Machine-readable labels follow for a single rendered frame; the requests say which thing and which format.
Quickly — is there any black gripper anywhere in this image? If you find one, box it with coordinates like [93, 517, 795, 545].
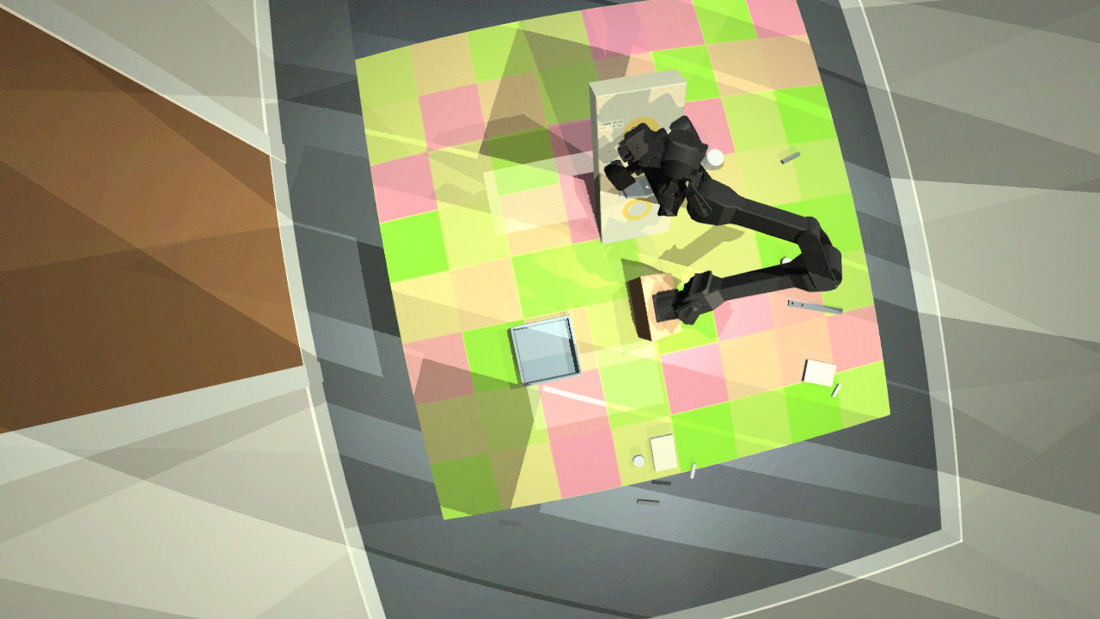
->
[603, 115, 700, 191]

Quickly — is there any dark grey cylinder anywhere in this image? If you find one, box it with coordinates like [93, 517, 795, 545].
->
[702, 150, 724, 170]

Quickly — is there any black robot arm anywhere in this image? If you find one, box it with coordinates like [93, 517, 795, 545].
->
[617, 123, 842, 327]

